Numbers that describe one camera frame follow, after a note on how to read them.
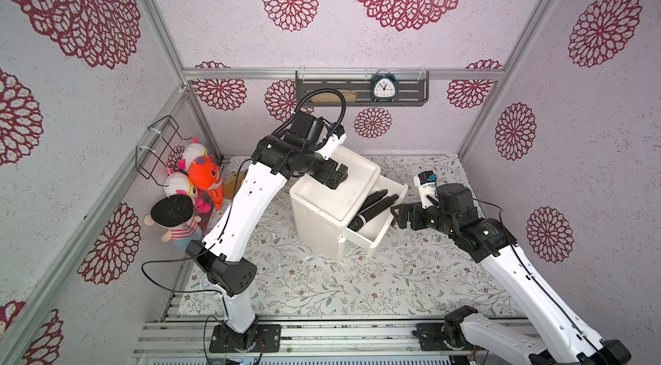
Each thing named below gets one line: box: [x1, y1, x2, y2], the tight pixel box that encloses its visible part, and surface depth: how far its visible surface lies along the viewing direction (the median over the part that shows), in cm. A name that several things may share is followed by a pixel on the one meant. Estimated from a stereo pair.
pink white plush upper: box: [177, 137, 208, 170], surface depth 97 cm
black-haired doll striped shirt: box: [143, 193, 203, 248], surface depth 78 cm
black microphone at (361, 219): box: [347, 193, 400, 232], surface depth 83 cm
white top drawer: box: [345, 175, 408, 249], surface depth 82 cm
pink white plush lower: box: [164, 171, 211, 214], surface depth 87 cm
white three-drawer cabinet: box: [289, 145, 381, 262], surface depth 79 cm
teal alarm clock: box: [370, 68, 397, 104], surface depth 92 cm
